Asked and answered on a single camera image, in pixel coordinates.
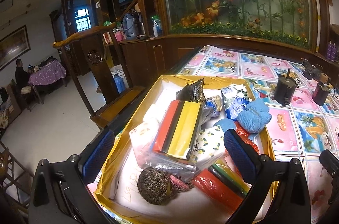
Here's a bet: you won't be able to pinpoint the lemon print tissue pack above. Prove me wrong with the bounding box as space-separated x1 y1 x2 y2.
191 125 226 170

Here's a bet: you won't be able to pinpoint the light blue cloth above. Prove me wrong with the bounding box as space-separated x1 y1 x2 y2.
237 98 272 134

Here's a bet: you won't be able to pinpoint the pink tissue pack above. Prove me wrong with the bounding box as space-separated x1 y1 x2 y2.
129 122 196 182

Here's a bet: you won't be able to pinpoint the blue white tissue pack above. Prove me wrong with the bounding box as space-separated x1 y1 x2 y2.
221 84 251 121

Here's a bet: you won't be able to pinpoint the red orange cloth pack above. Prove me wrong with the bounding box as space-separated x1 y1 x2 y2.
152 100 202 161

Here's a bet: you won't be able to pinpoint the black snack bag red logo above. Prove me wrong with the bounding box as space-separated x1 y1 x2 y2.
176 78 206 102

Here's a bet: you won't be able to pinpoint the blue sponge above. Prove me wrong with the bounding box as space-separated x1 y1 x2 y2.
205 95 223 118

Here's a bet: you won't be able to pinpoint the colourful cartoon tablecloth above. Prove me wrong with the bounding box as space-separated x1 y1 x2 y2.
178 46 338 223

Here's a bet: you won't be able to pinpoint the yellow-taped white storage box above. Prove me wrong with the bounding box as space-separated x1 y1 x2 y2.
87 75 279 224

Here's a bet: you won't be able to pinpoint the blue water bottle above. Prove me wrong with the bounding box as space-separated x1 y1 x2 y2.
113 74 126 94

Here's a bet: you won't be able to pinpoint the wooden chair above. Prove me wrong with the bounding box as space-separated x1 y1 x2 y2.
53 23 145 129

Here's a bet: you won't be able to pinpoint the black cylinder device left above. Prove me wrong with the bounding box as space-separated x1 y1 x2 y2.
274 68 299 107

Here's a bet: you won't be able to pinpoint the black cylinder device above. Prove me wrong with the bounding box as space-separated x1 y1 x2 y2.
274 68 299 107
302 59 331 106

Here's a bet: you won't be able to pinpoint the black cylinder device right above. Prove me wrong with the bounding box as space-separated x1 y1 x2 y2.
302 59 331 106

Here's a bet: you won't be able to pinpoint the purple cloth side table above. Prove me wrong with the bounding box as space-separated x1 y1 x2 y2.
29 60 67 87

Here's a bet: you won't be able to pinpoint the seated person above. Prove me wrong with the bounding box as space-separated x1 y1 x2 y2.
15 59 31 93

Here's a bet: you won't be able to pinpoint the purple bottles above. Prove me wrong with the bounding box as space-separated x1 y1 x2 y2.
326 40 338 62

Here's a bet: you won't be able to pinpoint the blue thermos jug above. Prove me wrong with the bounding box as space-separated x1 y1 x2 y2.
121 13 139 39

